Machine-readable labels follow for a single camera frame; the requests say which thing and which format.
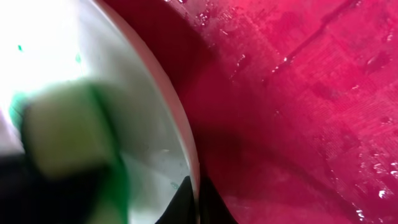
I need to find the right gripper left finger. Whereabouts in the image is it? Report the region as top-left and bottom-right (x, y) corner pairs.
(155, 176), (197, 224)

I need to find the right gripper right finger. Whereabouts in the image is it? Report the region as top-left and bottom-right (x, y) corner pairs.
(199, 177), (238, 224)

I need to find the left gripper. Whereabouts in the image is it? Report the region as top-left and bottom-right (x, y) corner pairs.
(1, 154), (106, 224)

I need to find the green yellow sponge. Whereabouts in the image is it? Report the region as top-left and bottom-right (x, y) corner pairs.
(1, 83), (129, 223)

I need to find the white pink plate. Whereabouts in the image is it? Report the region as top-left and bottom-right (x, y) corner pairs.
(1, 1), (200, 223)

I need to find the red plastic tray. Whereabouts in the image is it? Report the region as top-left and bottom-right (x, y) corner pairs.
(109, 0), (397, 223)

